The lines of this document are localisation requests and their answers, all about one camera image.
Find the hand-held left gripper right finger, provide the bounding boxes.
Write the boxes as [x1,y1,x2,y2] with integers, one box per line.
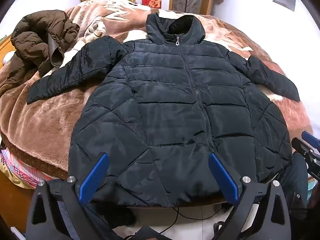
[208,152,293,240]

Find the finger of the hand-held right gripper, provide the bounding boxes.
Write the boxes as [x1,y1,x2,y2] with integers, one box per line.
[291,131,320,180]

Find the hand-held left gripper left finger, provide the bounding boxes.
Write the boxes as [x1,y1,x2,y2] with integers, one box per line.
[25,152,110,240]

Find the black puffer jacket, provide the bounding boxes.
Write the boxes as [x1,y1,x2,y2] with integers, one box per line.
[26,12,301,208]

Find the brown plush blanket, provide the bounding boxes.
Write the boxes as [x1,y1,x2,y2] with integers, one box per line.
[0,0,314,188]

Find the striped bed sheet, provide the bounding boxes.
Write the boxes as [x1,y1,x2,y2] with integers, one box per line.
[0,147,53,190]

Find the brown puffer jacket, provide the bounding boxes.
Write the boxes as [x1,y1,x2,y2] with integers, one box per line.
[4,9,81,85]

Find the red box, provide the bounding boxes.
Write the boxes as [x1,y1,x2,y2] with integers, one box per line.
[142,0,163,8]

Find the black cable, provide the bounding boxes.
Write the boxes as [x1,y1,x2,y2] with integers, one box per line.
[124,203,227,240]

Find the wooden bed frame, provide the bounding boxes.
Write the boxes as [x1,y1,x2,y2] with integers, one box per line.
[0,36,45,233]

